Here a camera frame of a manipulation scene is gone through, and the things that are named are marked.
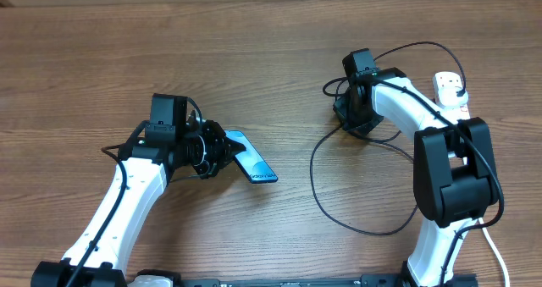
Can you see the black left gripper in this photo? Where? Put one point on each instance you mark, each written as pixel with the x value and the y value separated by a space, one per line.
pixel 221 150

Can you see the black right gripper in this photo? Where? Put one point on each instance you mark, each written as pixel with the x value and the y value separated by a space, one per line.
pixel 342 113

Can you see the blue Samsung Galaxy smartphone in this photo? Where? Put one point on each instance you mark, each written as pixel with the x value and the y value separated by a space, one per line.
pixel 251 163

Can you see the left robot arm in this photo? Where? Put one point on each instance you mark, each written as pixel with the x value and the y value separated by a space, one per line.
pixel 171 138

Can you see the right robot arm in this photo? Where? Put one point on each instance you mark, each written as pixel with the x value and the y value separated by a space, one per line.
pixel 454 173

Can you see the white charger plug adapter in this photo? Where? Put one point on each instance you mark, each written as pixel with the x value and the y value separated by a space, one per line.
pixel 449 98

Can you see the white power extension strip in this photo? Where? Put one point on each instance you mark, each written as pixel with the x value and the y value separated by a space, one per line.
pixel 446 86

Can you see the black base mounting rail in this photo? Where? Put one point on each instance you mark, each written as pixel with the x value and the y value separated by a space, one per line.
pixel 151 279

